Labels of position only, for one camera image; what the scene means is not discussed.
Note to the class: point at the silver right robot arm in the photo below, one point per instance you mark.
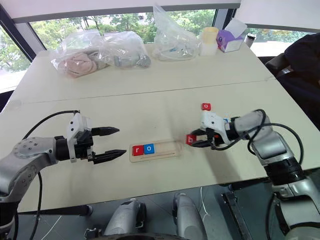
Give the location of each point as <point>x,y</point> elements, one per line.
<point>272,142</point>

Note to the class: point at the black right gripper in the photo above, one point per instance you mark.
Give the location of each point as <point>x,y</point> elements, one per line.
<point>212,140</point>

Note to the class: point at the red letter block b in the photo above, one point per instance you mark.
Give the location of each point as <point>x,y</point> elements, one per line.
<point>191,140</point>

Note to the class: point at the clear plastic bag grey items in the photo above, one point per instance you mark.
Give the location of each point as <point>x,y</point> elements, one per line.
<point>125,47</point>

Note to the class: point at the white bottle black cap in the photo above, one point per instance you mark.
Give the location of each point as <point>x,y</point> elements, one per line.
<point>250,40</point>

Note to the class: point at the black table support bar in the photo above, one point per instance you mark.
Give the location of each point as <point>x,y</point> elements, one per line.
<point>62,211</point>

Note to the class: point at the grey robot leg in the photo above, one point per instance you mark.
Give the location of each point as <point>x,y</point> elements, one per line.
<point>187,217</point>
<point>125,220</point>

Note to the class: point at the pink cloth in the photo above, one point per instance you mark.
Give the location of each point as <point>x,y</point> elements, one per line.
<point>80,66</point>

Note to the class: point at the dark navy clothing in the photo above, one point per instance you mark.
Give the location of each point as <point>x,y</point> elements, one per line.
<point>305,52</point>

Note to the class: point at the black metal table leg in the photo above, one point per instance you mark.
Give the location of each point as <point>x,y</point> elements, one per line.
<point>236,215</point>

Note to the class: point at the tall clear plastic bag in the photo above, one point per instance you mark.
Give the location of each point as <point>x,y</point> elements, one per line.
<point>172,42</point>

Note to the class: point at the wooden letter tray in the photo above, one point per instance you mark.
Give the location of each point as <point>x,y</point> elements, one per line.
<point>167,151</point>

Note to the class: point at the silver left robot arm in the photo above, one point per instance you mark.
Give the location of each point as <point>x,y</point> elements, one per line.
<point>30,150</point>

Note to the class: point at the black window frame post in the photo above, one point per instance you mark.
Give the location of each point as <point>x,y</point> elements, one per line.
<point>22,37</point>
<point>225,18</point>

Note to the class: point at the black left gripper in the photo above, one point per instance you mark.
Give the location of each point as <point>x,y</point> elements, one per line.
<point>83,146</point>

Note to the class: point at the blue letter block o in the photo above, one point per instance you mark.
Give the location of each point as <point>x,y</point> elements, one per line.
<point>149,149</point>

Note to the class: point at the black office chair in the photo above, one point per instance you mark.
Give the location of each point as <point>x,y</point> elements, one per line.
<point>300,95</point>

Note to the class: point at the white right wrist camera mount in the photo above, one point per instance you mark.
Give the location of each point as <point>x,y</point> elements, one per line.
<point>210,120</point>

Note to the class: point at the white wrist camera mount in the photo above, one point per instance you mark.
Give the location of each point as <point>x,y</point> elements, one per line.
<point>210,120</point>
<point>75,125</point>

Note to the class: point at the red letter block r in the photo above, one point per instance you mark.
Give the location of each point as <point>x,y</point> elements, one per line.
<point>137,150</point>

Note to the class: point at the clear plastic bag with cloth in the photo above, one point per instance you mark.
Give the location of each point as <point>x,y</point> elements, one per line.
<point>75,47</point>

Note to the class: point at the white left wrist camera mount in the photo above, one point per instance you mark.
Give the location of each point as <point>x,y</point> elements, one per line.
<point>75,125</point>

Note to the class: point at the purple tissue box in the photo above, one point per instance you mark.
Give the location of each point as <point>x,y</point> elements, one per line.
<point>230,40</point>

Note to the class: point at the red letter block o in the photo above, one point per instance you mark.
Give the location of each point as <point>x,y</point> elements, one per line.
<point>206,106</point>

